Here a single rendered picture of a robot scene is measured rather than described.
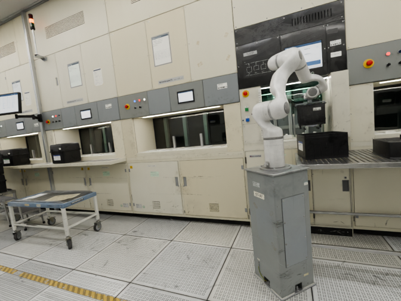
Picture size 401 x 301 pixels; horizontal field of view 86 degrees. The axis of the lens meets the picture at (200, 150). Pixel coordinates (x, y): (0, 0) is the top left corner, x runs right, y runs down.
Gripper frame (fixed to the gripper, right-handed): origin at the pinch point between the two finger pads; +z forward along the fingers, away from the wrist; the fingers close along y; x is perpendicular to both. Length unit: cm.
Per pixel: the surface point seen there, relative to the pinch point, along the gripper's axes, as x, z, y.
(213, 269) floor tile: -126, -80, -76
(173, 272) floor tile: -126, -92, -104
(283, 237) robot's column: -88, -94, -24
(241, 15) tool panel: 81, -10, -54
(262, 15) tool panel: 76, -10, -35
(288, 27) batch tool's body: 60, -10, -14
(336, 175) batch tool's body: -70, -10, 17
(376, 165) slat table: -50, -72, 27
